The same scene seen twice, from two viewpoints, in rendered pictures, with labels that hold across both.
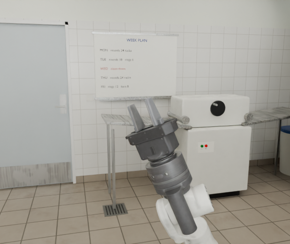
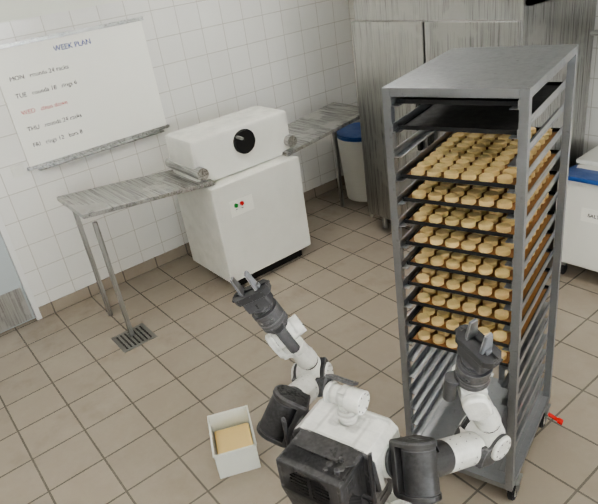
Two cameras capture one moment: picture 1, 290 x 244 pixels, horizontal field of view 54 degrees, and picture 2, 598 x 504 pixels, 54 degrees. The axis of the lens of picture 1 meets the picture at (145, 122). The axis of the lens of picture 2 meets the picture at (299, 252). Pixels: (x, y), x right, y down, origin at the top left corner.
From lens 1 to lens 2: 1.16 m
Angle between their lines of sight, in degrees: 25
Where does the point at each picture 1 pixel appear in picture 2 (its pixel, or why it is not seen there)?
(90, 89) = (15, 154)
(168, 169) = (272, 316)
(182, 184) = (283, 322)
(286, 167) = (356, 191)
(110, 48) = (29, 71)
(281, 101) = (329, 88)
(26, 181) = not seen: outside the picture
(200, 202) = (297, 328)
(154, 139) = (257, 299)
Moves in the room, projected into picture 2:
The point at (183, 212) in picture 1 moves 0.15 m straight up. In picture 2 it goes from (289, 340) to (282, 298)
